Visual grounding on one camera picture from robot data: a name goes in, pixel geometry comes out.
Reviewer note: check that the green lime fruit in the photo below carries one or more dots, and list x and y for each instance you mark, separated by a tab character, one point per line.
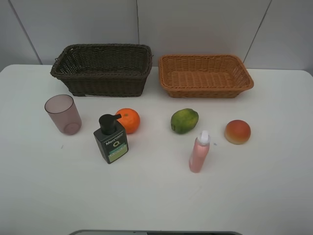
183	121

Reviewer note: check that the translucent purple plastic cup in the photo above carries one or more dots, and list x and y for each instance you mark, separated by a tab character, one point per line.
63	112

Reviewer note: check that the dark brown wicker basket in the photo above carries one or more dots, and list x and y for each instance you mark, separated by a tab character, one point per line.
113	70

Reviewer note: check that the red yellow peach half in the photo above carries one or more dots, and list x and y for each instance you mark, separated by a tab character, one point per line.
237	132

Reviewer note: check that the dark green pump bottle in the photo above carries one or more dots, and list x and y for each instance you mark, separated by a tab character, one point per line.
111	138

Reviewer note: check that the orange wicker basket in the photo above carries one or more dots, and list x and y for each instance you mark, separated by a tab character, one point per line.
203	76

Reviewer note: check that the pink spray bottle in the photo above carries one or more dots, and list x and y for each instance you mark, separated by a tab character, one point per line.
200	150

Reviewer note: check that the orange tangerine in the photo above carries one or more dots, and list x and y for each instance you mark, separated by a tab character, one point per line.
130	119

